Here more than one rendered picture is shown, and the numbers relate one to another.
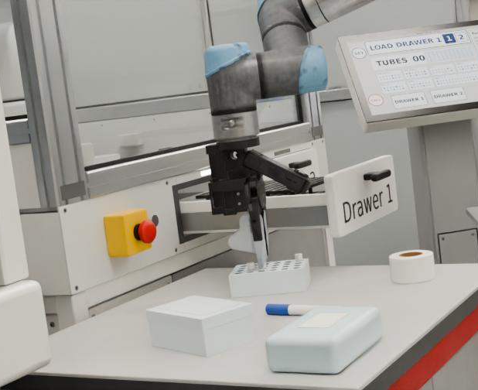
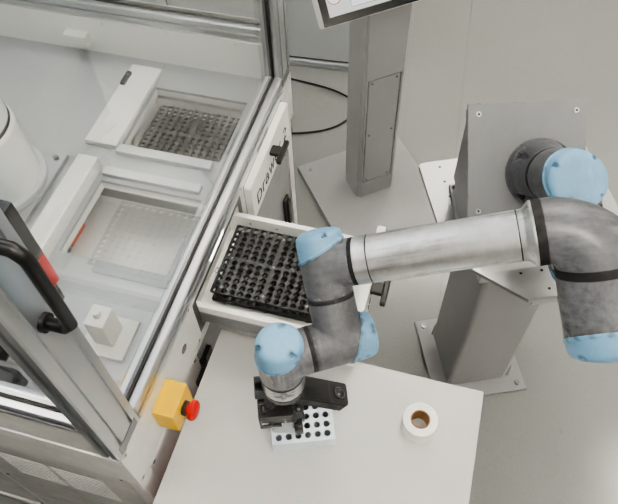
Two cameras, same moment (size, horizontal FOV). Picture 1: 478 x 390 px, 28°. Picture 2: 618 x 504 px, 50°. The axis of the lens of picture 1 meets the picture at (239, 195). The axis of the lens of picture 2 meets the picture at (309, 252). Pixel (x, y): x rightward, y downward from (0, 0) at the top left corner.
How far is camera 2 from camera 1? 148 cm
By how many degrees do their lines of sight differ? 50
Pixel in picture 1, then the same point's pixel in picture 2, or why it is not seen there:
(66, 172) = (121, 434)
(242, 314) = not seen: outside the picture
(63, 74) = (100, 376)
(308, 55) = (363, 346)
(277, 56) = (332, 350)
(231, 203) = (278, 421)
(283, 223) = not seen: hidden behind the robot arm
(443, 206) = (377, 60)
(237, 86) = (292, 379)
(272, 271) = (309, 441)
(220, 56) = (277, 369)
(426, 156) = (369, 24)
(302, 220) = not seen: hidden behind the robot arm
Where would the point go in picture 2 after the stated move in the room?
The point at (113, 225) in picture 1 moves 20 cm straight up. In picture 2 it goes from (162, 418) to (136, 373)
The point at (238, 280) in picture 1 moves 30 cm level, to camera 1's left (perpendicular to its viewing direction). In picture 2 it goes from (280, 446) to (126, 488)
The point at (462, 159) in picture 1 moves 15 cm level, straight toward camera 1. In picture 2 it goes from (400, 20) to (406, 53)
